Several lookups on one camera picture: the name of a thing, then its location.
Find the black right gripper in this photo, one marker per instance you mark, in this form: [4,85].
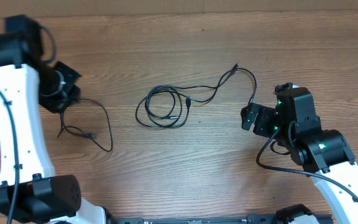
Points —
[265,116]

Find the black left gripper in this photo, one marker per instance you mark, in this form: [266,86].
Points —
[58,105]

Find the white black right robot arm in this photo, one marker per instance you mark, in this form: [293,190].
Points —
[324,155]

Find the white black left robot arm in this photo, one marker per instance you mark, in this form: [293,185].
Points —
[30,190]

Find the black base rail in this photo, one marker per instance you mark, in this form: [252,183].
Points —
[250,219]

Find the cardboard back wall panel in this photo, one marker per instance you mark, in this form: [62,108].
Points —
[65,8]

